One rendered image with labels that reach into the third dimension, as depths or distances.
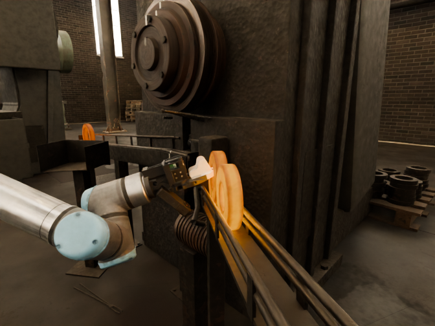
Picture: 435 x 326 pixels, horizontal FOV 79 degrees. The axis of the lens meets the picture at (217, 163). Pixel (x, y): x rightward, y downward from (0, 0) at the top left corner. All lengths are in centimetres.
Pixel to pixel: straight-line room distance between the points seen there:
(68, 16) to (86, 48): 112
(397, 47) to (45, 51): 626
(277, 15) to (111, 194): 77
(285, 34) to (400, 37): 610
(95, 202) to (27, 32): 311
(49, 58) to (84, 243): 329
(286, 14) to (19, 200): 91
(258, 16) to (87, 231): 87
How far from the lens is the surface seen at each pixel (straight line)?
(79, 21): 1201
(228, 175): 57
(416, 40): 697
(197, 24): 107
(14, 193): 71
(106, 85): 805
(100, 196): 75
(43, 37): 378
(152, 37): 115
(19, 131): 340
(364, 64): 166
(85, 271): 176
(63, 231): 60
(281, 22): 102
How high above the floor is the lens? 95
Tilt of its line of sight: 14 degrees down
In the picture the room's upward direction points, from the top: straight up
